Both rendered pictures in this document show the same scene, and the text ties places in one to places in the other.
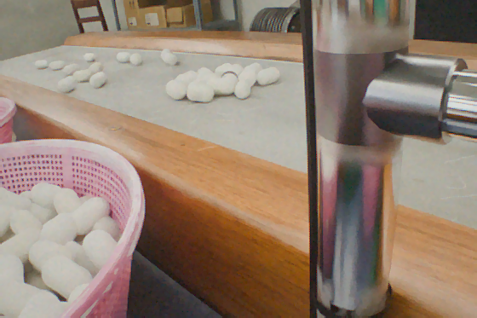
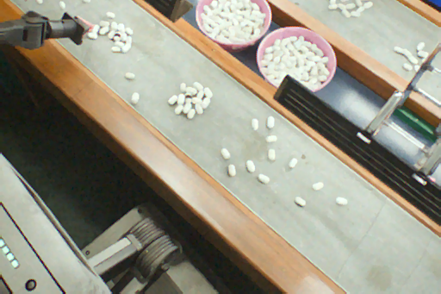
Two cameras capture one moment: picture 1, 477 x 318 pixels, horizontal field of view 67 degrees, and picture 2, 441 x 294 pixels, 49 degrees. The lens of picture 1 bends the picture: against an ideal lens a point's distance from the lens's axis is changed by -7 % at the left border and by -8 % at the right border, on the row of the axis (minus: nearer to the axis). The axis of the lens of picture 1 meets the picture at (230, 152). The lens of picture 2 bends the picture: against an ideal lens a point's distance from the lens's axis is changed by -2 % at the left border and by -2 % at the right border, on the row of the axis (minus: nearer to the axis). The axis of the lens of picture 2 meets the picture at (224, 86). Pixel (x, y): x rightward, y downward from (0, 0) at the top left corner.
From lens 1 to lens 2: 1.78 m
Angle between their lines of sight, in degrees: 96
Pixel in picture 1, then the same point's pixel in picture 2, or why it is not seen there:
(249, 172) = (181, 28)
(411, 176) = (151, 37)
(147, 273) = not seen: hidden behind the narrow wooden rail
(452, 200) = (147, 29)
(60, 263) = (209, 20)
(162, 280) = not seen: hidden behind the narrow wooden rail
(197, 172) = (189, 28)
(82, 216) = (213, 32)
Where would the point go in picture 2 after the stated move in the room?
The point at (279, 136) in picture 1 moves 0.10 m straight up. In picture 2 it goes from (173, 57) to (172, 40)
